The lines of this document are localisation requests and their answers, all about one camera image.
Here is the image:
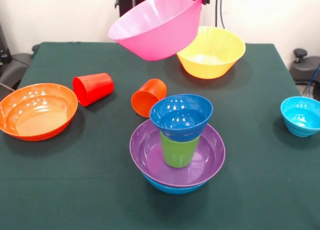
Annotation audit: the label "large pink bowl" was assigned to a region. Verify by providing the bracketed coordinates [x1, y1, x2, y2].
[107, 0, 205, 62]

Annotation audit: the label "green cup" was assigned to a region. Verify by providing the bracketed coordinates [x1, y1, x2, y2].
[159, 131, 201, 169]

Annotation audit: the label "small dark blue bowl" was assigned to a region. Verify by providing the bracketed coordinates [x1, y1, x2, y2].
[149, 94, 214, 142]

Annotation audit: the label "purple bowl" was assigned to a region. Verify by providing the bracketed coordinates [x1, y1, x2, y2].
[129, 118, 226, 188]

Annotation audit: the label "black stand base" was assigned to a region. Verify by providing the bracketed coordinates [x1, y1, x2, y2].
[0, 44, 41, 91]
[289, 48, 320, 85]

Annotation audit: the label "blue cable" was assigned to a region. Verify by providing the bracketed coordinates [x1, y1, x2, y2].
[301, 64, 320, 101]

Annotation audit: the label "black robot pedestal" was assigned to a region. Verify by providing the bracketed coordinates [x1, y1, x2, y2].
[114, 0, 202, 28]

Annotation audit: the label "red cup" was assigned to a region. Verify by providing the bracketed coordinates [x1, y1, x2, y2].
[72, 72, 115, 108]

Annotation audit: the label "orange bowl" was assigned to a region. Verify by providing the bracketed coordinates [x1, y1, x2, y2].
[0, 83, 79, 142]

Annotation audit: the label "large yellow bowl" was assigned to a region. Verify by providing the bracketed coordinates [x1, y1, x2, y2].
[176, 26, 247, 80]

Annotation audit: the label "orange cup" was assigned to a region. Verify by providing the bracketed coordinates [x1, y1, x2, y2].
[130, 78, 168, 118]

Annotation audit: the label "dark green tablecloth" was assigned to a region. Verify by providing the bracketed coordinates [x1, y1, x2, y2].
[0, 41, 320, 230]

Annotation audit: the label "black wall cables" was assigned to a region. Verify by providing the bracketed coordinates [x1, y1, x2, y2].
[215, 0, 226, 29]

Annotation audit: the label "sky blue bowl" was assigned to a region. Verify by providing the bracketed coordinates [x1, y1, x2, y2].
[141, 172, 208, 195]

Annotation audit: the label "small cyan ribbed bowl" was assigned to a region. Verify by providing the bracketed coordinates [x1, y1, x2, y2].
[280, 96, 320, 138]

